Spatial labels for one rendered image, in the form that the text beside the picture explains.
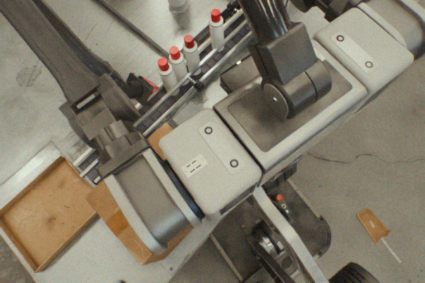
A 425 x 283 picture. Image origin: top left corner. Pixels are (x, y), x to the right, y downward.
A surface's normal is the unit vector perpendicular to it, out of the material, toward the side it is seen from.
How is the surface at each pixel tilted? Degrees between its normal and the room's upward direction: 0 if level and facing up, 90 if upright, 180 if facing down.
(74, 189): 0
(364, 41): 0
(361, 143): 0
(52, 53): 30
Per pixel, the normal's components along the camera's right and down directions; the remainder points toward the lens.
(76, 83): 0.15, 0.11
